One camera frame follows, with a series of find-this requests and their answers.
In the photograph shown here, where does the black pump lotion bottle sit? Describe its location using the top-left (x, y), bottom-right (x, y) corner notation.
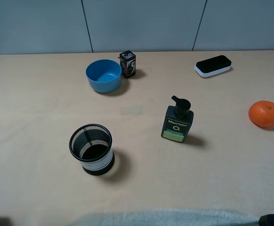
top-left (161, 96), bottom-right (194, 143)

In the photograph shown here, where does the orange mandarin fruit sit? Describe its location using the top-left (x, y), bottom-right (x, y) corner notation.
top-left (248, 100), bottom-right (274, 128)

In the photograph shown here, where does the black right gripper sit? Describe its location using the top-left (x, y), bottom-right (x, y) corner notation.
top-left (258, 214), bottom-right (274, 226)

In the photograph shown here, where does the black mesh pen holder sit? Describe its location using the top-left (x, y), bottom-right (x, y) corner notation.
top-left (69, 124), bottom-right (115, 176)

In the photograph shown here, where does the blue plastic bowl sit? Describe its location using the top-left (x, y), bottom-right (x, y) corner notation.
top-left (85, 59), bottom-right (122, 93)

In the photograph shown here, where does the black gum box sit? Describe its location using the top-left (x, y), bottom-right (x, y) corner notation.
top-left (118, 50), bottom-right (136, 79)

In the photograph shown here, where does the black white board eraser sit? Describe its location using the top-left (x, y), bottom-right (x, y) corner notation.
top-left (194, 55), bottom-right (232, 78)

